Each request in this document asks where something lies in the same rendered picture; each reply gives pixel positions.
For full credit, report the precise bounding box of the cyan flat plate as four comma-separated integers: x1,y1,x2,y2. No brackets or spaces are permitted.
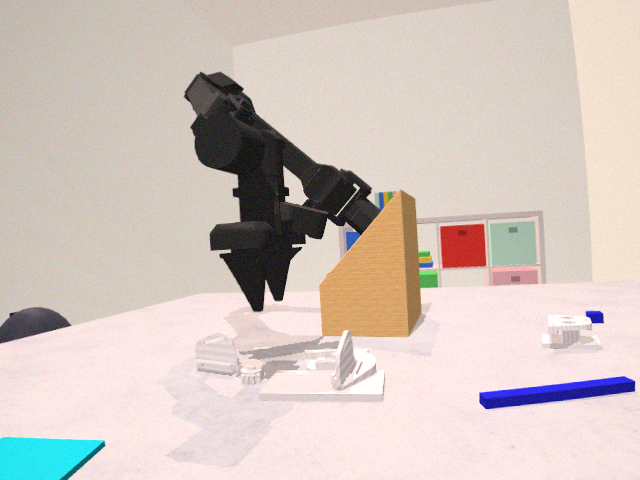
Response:
0,437,106,480

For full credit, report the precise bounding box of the white housing plate with two holes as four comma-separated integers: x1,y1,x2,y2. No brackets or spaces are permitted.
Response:
547,314,592,335

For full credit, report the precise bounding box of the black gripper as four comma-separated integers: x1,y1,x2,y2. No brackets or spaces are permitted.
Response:
209,176,306,312

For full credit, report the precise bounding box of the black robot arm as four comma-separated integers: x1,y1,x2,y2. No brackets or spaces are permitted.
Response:
183,71,382,239

